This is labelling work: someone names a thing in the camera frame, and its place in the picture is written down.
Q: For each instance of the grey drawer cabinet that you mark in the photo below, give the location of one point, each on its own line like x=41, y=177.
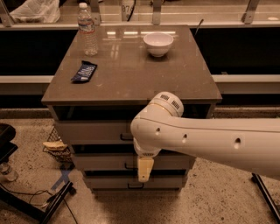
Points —
x=125, y=80

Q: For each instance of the grey drawer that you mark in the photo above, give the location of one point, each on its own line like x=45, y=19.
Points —
x=128, y=161
x=94, y=132
x=130, y=182

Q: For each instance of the tan sponge in basket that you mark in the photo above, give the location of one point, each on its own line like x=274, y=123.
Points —
x=55, y=146

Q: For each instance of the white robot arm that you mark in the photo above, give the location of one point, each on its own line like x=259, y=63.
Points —
x=251, y=145

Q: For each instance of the wire basket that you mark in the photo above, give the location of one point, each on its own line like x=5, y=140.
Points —
x=60, y=156

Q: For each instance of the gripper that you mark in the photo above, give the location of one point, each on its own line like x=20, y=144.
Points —
x=148, y=151

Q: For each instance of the clear plastic water bottle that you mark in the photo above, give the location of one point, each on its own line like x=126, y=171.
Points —
x=87, y=30

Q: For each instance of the white ceramic bowl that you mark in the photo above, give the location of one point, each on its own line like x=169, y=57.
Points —
x=158, y=43

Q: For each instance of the black bar right floor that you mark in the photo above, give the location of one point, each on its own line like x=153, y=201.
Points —
x=274, y=208

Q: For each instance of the small bottle on floor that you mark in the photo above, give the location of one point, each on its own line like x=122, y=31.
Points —
x=7, y=171

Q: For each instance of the white plastic bag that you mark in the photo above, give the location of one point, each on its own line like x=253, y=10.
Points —
x=37, y=11

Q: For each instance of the blue snack bar wrapper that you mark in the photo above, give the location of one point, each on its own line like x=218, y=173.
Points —
x=85, y=72

